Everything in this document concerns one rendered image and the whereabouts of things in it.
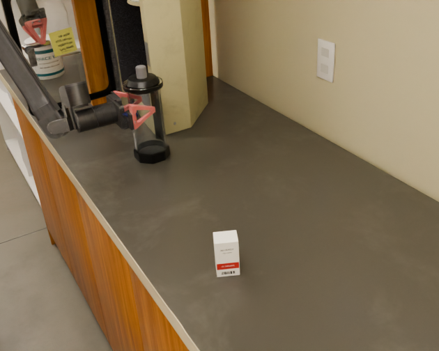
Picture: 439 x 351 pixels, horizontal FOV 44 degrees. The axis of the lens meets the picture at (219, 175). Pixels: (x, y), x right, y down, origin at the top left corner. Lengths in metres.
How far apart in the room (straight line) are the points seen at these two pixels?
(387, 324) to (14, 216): 2.54
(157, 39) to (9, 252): 1.70
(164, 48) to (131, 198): 0.47
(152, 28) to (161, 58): 0.09
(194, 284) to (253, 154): 0.56
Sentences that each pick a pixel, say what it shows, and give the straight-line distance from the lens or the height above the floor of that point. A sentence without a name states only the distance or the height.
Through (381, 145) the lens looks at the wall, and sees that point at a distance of 1.53.
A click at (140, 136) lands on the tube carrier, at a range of 1.53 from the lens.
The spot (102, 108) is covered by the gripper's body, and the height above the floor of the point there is 1.13.
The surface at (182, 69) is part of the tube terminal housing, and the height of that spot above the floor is 1.13.
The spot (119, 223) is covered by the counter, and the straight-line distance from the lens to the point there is 1.33.
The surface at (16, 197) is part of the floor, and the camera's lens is 3.45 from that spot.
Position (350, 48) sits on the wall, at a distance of 1.54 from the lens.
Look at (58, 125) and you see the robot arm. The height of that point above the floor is 1.11.
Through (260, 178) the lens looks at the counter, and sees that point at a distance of 1.45.
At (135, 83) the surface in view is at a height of 1.18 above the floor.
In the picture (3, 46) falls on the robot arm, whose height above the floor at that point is 1.30.
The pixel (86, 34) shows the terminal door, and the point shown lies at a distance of 1.85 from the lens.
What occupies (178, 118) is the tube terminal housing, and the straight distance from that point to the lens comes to 1.71.
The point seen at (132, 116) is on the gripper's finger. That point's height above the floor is 1.11.
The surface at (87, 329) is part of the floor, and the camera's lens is 2.44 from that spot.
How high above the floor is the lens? 1.68
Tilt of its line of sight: 30 degrees down
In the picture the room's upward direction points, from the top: 4 degrees counter-clockwise
